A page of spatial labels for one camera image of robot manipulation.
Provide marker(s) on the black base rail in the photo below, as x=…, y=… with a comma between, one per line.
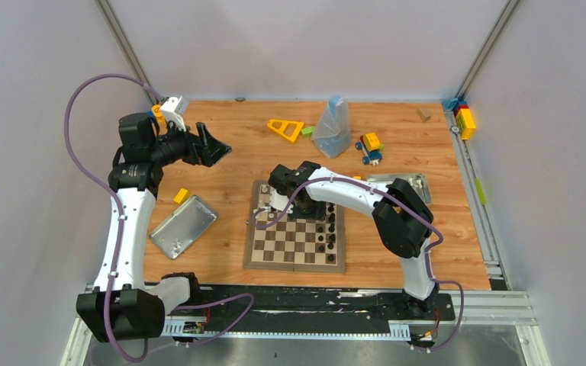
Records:
x=311, y=310

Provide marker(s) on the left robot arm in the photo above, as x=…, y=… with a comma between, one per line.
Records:
x=120, y=306

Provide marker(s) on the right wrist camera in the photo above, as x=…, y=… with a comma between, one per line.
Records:
x=279, y=202

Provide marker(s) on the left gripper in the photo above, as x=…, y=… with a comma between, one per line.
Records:
x=194, y=149

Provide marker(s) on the yellow triangle block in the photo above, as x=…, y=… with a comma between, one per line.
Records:
x=289, y=130

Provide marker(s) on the brown wooden block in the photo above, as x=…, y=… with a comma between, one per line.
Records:
x=424, y=114

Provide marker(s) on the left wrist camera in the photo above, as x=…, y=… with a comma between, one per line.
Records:
x=173, y=109

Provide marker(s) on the wooden chess board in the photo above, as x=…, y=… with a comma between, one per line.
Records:
x=293, y=244

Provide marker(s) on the stacked duplo bricks corner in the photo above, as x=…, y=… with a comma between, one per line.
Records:
x=463, y=115

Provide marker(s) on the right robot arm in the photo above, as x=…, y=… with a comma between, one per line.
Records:
x=403, y=220

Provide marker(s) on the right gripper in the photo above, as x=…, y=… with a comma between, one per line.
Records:
x=320, y=213

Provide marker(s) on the green block by bag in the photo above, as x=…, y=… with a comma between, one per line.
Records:
x=307, y=131

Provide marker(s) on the colourful cylinder blocks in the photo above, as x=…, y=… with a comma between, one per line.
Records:
x=156, y=113

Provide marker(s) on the silver tin lid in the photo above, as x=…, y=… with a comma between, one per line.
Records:
x=183, y=227

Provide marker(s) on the toy brick car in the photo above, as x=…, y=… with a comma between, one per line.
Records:
x=371, y=147

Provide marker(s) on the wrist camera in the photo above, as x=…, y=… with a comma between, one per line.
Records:
x=279, y=202
x=173, y=109

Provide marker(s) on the small yellow block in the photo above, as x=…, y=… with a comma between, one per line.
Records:
x=182, y=196

